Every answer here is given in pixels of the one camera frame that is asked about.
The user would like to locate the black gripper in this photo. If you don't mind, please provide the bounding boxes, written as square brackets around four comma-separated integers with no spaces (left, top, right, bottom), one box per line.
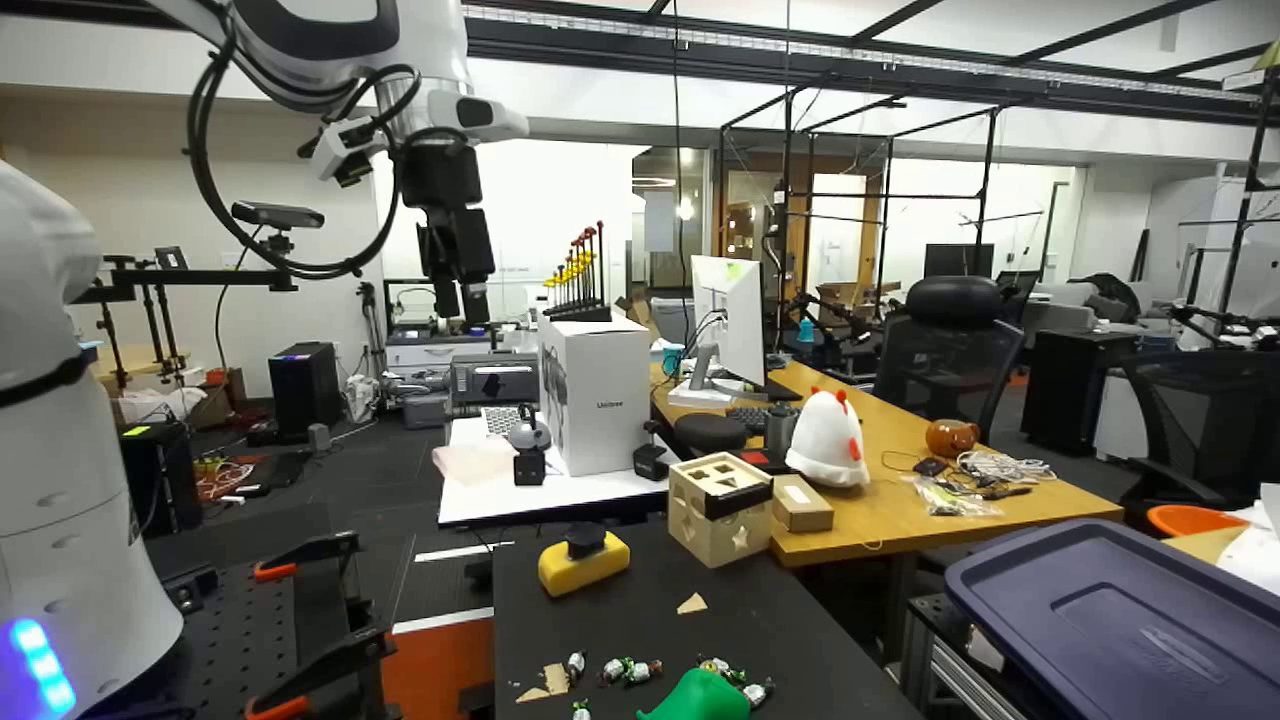
[394,131,494,316]

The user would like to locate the green plush toy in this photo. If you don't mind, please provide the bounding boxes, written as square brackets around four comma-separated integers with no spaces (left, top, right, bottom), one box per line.
[634,668,756,720]

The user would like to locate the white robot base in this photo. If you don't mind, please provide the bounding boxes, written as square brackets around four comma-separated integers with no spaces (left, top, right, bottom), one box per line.
[0,166,183,720]

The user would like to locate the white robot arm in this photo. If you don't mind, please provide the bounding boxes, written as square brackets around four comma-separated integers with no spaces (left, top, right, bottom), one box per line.
[148,0,528,322]

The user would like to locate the orange bowl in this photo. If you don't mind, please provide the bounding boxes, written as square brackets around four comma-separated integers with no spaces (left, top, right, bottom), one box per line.
[1149,506,1237,539]

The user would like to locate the white box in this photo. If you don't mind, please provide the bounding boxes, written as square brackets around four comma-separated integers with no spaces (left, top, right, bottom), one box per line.
[539,322,649,476]

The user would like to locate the computer monitor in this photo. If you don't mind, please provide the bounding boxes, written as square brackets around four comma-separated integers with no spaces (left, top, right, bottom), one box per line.
[692,256,765,390]

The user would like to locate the yellow sponge block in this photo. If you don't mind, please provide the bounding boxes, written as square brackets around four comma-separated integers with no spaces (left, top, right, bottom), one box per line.
[536,530,632,598]

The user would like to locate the wooden shape sorter box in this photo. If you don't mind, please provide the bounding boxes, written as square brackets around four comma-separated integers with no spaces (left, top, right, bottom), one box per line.
[666,452,771,567]

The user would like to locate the white hard hat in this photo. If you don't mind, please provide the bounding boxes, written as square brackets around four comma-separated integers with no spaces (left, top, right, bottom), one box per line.
[783,393,866,488]

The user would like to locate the small wooden box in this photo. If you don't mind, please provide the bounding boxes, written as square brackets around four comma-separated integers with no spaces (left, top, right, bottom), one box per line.
[771,476,830,538]

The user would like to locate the wooden triangle piece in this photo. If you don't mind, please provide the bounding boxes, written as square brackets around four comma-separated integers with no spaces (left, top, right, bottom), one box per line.
[677,592,708,615]

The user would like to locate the black office chair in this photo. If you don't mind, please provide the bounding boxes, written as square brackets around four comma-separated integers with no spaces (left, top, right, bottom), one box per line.
[870,275,1024,435]

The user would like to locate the wooden desk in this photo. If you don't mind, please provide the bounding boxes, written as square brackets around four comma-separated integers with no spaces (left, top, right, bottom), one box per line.
[650,356,1127,571]

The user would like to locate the blue storage bin lid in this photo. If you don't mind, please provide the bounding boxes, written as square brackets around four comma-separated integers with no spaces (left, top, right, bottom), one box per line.
[942,522,1280,720]

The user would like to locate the black depth camera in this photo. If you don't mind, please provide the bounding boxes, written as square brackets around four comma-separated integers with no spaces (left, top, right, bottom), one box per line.
[232,202,323,233]

